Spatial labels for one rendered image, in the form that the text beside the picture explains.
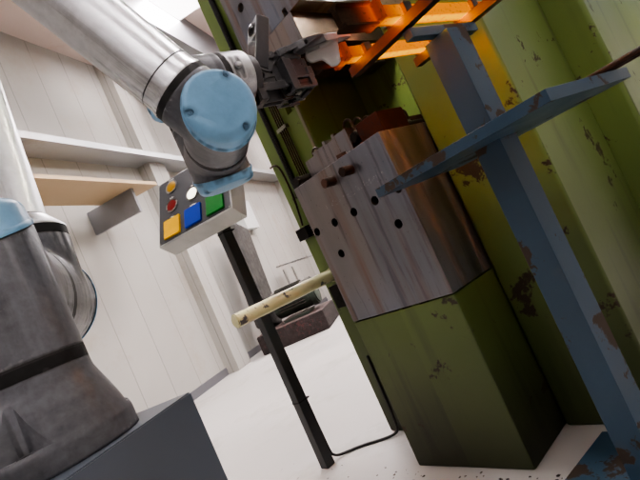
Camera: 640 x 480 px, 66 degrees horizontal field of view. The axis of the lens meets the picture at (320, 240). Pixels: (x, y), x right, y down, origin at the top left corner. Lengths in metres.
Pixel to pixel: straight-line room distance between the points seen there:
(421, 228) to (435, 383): 0.44
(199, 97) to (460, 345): 0.94
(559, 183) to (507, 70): 0.30
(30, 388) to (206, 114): 0.33
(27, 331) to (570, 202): 1.13
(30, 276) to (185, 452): 0.24
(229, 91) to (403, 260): 0.81
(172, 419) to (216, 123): 0.33
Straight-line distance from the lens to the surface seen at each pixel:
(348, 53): 1.01
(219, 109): 0.61
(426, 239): 1.25
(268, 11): 1.62
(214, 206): 1.68
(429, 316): 1.33
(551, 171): 1.30
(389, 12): 0.95
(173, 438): 0.57
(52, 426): 0.51
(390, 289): 1.37
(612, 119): 1.70
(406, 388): 1.50
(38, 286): 0.55
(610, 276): 1.35
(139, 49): 0.65
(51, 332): 0.54
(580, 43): 1.72
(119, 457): 0.51
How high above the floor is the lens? 0.67
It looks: 3 degrees up
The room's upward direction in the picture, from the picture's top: 24 degrees counter-clockwise
